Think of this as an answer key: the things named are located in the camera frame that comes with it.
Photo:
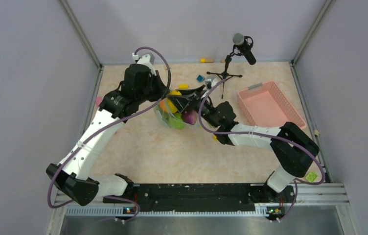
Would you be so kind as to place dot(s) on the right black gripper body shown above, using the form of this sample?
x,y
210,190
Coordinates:
x,y
206,113

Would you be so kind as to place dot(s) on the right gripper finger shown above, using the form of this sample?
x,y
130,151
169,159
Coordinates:
x,y
199,91
186,103

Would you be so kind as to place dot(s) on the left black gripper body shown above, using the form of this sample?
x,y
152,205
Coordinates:
x,y
154,88

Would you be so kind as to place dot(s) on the yellow banana piece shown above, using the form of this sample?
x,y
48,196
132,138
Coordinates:
x,y
171,106

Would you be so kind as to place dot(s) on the purple onion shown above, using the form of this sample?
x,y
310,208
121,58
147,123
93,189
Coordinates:
x,y
190,117

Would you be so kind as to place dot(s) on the green lime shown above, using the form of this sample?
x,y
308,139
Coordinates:
x,y
175,121

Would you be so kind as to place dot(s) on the clear zip top bag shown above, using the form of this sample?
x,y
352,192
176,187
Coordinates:
x,y
163,116

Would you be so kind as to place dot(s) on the orange tangerine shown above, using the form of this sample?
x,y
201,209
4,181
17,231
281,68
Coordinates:
x,y
164,106

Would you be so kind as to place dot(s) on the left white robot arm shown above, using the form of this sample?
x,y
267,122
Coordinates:
x,y
72,174

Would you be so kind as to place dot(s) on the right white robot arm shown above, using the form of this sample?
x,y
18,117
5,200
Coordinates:
x,y
294,150

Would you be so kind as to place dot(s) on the teal square block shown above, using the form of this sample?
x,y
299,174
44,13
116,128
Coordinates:
x,y
200,78

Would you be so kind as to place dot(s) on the yellow rectangular block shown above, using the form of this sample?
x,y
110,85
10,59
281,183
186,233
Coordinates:
x,y
183,86

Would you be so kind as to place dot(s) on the yellow and wood block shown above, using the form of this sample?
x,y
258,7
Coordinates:
x,y
206,60

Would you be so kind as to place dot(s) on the pink cylindrical tool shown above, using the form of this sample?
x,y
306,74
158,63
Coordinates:
x,y
98,100

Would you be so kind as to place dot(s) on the pink plastic basket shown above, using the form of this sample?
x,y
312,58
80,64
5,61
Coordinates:
x,y
265,105

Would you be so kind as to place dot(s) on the black microphone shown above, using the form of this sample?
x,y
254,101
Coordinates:
x,y
242,46

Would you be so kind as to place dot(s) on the green lego brick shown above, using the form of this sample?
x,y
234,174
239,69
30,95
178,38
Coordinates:
x,y
311,177

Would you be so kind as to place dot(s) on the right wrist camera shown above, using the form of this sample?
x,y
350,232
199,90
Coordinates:
x,y
211,81

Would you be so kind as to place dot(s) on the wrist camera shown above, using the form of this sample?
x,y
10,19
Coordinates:
x,y
147,60
211,81

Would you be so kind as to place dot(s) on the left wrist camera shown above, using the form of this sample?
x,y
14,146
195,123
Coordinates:
x,y
147,60

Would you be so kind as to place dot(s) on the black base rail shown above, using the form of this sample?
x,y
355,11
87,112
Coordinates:
x,y
208,197

